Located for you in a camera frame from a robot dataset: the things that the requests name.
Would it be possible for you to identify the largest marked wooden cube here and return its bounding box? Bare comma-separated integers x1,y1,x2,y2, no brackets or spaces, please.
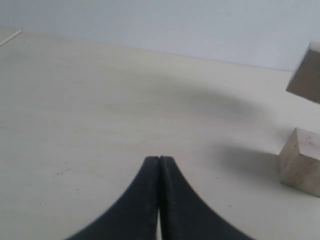
286,41,320,104

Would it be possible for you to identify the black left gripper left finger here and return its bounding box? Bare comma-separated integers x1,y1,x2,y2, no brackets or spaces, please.
69,156,160,240

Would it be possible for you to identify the second largest wooden cube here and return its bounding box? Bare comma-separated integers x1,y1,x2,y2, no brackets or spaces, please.
278,127,320,197

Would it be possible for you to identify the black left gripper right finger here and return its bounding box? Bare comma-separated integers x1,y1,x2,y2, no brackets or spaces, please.
159,156,251,240

